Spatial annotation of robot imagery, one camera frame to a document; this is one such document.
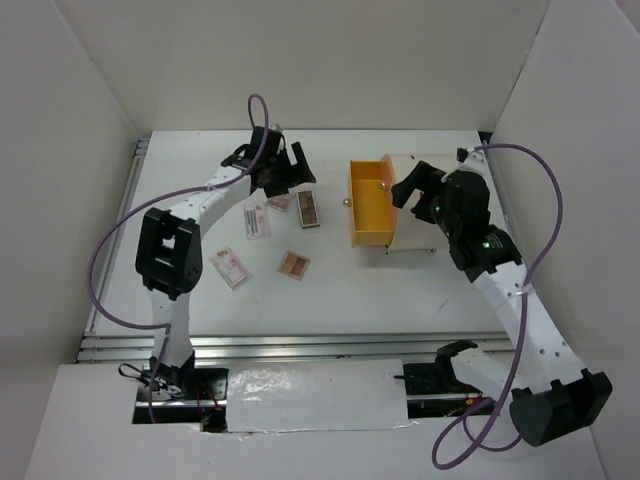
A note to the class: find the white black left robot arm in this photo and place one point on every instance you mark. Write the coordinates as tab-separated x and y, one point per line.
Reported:
169	255

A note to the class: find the white foil-taped cover panel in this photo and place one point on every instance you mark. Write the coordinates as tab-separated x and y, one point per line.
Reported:
336	395

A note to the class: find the orange top drawer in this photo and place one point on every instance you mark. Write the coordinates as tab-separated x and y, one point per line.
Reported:
388	176

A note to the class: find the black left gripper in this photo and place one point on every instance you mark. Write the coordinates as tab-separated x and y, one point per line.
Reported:
301	171

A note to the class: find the clear pink nails box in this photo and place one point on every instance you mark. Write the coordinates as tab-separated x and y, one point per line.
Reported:
230	268

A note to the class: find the brown multi-shade eyeshadow palette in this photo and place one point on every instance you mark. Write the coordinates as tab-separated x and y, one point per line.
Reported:
308	214

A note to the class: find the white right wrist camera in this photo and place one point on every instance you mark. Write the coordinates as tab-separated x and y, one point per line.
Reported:
470	160

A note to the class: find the orange drawer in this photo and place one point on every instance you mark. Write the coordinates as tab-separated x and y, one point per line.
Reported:
373	218
388	176

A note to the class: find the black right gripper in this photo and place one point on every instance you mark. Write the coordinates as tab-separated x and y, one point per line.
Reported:
423	177

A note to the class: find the clear false lashes box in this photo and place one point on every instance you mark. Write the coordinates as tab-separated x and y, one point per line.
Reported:
256	219

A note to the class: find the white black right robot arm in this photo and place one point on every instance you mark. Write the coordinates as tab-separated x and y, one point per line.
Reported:
549	392

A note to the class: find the square four-shade eyeshadow palette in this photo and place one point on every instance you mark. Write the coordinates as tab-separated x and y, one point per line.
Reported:
294	265

